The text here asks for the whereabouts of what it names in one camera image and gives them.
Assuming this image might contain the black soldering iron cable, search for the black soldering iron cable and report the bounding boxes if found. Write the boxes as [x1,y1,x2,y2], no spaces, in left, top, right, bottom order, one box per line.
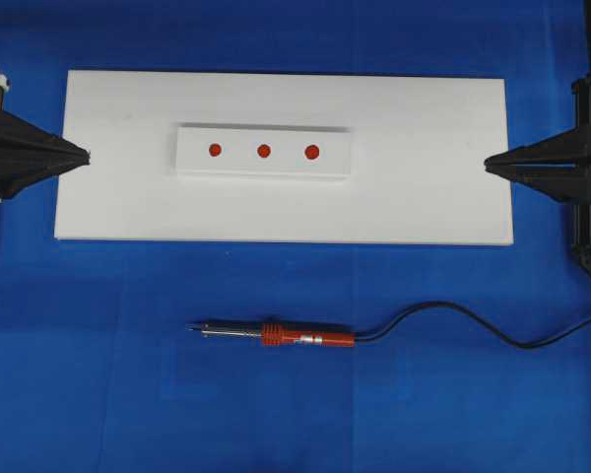
[354,301,591,350]

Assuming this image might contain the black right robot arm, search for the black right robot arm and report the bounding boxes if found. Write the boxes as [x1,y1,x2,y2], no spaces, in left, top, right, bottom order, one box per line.
[484,1,591,204]

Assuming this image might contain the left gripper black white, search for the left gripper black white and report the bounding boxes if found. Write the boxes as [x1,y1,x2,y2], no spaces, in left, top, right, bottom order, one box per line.
[0,74,90,203]

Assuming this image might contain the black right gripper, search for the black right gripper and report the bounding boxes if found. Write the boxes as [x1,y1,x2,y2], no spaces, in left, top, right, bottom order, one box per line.
[485,73,591,203]

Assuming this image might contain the red handled soldering iron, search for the red handled soldering iron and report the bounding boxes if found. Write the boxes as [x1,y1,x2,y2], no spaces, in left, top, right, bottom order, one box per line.
[186,321,356,348]

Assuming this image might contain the blue table cloth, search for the blue table cloth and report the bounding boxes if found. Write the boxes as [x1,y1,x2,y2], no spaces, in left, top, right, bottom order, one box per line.
[0,1,591,472]

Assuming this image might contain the small white raised plate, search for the small white raised plate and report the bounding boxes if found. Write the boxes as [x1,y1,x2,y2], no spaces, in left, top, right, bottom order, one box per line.
[174,124,353,180]

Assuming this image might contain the large white board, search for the large white board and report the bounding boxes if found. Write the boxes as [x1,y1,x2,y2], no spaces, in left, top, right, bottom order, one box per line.
[54,70,514,245]

